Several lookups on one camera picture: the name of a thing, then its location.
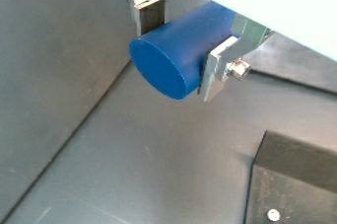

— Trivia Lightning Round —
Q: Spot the black cradle fixture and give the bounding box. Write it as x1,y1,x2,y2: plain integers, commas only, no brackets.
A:
244,131,337,224

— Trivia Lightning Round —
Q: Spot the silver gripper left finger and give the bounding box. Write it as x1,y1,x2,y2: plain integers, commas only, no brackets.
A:
132,0,167,36

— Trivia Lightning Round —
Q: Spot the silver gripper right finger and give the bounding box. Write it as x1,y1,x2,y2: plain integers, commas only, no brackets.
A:
198,14,275,102

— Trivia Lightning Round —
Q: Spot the blue oval cylinder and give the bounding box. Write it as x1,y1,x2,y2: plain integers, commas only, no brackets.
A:
130,1,235,100

